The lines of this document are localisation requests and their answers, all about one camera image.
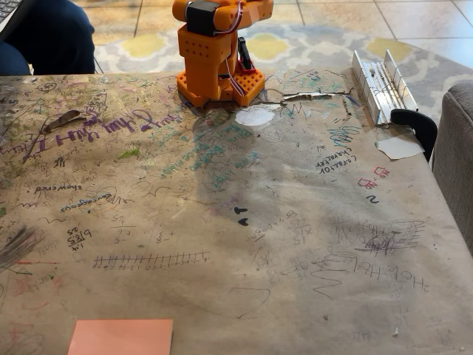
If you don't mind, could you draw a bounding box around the white dough disc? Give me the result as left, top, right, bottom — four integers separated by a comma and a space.
234, 108, 276, 128

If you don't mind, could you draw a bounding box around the brown scribbled paper cover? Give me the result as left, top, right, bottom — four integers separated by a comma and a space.
0, 68, 473, 355

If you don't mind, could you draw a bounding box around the black red table clamp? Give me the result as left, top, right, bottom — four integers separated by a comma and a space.
236, 35, 257, 74

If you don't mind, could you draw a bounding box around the grey yellow patterned rug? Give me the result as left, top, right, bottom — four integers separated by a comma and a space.
92, 24, 473, 123

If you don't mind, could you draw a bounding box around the white tape piece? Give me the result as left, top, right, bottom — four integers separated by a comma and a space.
374, 132, 426, 160

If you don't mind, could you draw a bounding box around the pink sticky note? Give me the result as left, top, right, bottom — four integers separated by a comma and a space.
66, 319, 174, 355

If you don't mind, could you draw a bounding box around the grey sofa armrest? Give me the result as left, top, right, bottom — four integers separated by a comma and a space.
431, 81, 473, 257

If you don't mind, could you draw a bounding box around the dark blue trouser leg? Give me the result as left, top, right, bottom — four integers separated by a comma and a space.
0, 0, 96, 76

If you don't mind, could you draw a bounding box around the grey laptop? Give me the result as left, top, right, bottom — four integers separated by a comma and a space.
0, 0, 24, 33

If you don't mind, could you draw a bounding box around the base servo cable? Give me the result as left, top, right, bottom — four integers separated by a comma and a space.
220, 0, 248, 98

